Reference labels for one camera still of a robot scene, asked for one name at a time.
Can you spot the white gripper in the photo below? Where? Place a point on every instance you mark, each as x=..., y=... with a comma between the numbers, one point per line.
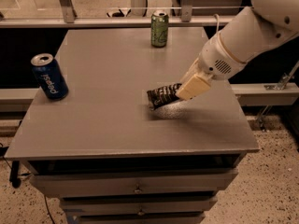
x=218, y=60

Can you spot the black rxbar chocolate wrapper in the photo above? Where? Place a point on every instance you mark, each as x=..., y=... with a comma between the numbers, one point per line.
x=162, y=96

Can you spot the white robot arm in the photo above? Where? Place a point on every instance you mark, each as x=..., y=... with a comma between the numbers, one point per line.
x=266, y=25

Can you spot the green soda can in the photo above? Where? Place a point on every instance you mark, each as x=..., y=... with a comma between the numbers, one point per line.
x=159, y=28

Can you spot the blue pepsi can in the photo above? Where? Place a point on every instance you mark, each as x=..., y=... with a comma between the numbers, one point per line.
x=49, y=76

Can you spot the top grey drawer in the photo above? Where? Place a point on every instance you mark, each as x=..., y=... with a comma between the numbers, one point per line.
x=120, y=184

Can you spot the grey drawer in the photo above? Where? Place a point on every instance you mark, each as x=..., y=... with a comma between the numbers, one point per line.
x=138, y=206
x=176, y=218
x=120, y=184

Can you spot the grey drawer cabinet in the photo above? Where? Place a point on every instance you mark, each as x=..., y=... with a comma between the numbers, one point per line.
x=104, y=124

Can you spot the middle grey drawer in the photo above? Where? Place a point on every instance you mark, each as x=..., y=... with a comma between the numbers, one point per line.
x=138, y=206

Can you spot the bottom grey drawer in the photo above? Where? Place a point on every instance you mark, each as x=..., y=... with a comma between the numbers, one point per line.
x=176, y=218

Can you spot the metal railing frame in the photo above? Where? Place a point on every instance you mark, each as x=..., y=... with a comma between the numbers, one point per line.
x=114, y=13

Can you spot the metal bracket stand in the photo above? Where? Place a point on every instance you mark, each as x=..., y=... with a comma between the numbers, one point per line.
x=281, y=85

